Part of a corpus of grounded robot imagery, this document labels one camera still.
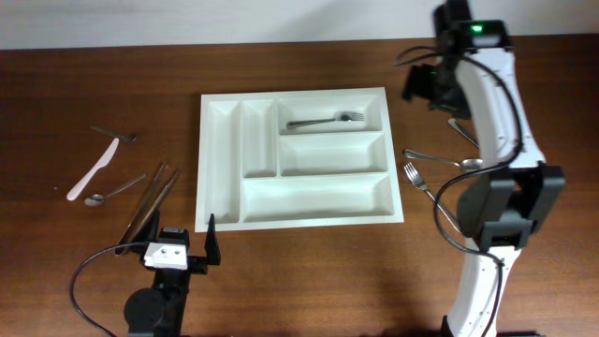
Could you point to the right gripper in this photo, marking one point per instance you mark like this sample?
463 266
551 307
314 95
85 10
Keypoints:
417 81

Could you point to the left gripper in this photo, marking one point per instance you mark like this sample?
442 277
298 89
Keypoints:
200 263

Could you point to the steel tablespoon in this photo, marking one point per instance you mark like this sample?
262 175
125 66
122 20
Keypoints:
465 165
461 130

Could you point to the steel fork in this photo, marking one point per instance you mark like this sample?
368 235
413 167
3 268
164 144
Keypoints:
341 116
415 179

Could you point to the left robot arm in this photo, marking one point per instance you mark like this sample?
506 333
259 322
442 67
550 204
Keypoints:
158 310

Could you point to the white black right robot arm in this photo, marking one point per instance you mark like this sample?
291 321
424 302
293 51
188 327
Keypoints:
470 73

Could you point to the steel tongs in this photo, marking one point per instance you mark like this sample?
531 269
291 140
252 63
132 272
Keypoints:
153 198

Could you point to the steel fork on table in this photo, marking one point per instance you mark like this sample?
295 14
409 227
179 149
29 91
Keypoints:
415 179

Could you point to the small steel teaspoon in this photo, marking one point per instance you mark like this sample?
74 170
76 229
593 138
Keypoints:
99 199

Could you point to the pink plastic knife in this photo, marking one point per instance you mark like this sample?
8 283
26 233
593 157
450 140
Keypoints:
103 161

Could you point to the dark small teaspoon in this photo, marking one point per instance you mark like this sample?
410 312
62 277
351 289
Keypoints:
124 138

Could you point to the white cutlery tray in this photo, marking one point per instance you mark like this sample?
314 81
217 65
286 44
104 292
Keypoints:
253 173

